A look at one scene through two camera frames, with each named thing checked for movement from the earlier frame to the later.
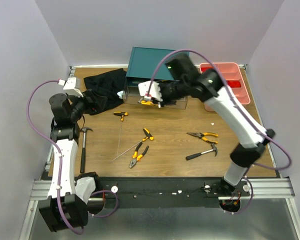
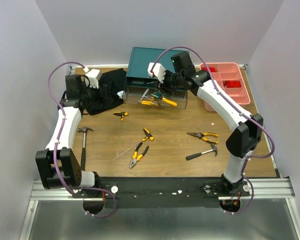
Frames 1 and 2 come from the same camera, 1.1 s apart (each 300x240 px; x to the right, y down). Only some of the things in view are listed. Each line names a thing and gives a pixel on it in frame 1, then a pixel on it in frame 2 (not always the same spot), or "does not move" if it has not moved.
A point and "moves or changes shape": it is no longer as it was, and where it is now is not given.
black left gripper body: (91, 106) → (103, 99)
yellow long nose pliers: (201, 135) does not move
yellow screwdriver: (146, 102) does not move
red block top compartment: (204, 69) does not move
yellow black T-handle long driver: (121, 114) does not move
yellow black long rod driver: (147, 135) does not move
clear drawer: (130, 96) does not move
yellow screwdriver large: (150, 103) moves or changes shape
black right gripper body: (162, 93) → (162, 83)
